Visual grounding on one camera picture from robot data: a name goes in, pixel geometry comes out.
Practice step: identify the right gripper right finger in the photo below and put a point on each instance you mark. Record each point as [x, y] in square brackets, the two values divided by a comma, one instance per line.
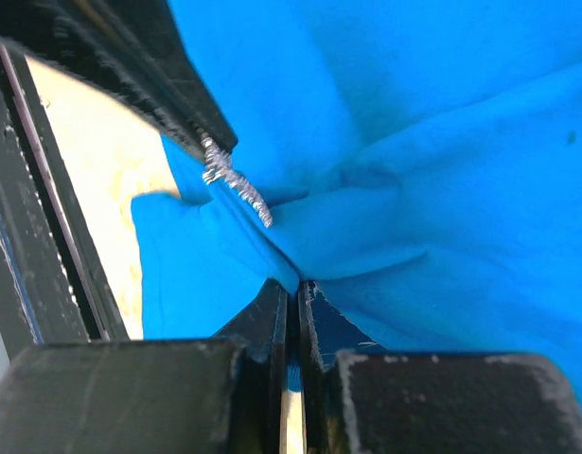
[361, 398]

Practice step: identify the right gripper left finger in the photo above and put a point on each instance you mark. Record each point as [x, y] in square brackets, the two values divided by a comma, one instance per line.
[223, 394]

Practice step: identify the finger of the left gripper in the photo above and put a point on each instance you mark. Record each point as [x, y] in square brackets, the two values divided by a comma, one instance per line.
[129, 50]

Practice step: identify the silver leaf brooch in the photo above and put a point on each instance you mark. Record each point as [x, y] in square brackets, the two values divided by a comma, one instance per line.
[218, 166]

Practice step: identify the blue garment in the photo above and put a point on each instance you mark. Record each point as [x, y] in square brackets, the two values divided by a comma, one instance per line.
[422, 161]

